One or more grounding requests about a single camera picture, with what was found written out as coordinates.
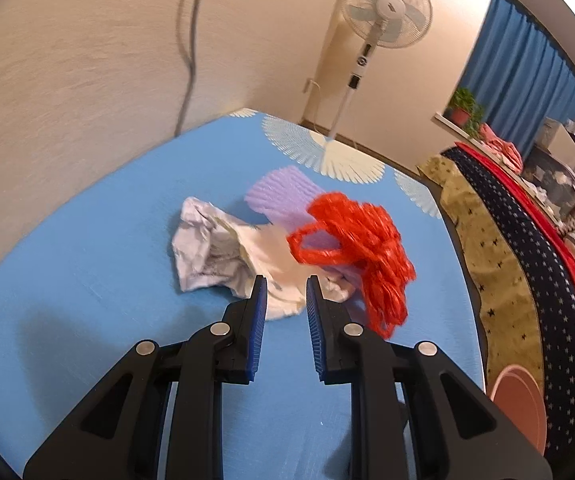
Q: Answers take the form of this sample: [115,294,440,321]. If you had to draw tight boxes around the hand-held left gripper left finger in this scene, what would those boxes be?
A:
[22,275,268,480]

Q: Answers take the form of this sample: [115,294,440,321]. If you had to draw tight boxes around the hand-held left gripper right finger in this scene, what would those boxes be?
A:
[306,275,553,480]

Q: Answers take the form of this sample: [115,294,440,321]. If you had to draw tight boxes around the white plastic bag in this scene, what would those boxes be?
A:
[232,222,355,321]

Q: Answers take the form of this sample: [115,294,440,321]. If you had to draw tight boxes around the grey-white wrapper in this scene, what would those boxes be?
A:
[172,196,258,297]

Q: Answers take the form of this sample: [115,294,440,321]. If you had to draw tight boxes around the red mesh plastic bag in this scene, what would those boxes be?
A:
[286,191,417,339]

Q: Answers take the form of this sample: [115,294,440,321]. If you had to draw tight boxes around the pink plastic bin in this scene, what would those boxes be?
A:
[487,365,549,456]

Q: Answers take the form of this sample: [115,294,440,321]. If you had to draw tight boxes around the blue tablecloth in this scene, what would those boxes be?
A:
[0,107,485,480]

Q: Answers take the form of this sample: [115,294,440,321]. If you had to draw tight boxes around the yellow star bed sheet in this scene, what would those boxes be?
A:
[417,155,548,391]

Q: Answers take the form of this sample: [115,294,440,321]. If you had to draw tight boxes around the navy star blanket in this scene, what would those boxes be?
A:
[440,146,575,461]

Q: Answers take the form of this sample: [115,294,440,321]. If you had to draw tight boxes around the white window sill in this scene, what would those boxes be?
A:
[432,112,473,136]

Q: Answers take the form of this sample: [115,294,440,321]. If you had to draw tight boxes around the pink clothes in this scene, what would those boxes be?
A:
[480,122,524,171]

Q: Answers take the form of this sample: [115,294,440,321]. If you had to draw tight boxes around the potted green plant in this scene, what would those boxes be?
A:
[445,87,485,136]

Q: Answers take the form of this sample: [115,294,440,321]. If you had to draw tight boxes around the red blanket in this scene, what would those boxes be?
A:
[455,141,575,326]

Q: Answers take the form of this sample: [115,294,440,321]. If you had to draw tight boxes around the clear storage box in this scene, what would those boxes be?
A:
[522,145,575,211]

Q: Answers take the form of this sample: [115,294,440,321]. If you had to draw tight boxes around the cardboard box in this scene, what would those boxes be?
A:
[540,117,575,158]

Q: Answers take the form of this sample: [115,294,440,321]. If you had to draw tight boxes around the blue curtain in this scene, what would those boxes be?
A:
[457,0,575,133]

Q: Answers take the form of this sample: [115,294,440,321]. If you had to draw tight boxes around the white standing fan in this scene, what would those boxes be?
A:
[325,0,433,146]

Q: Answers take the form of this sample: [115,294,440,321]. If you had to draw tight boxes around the grey wall cable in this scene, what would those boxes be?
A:
[175,0,213,136]

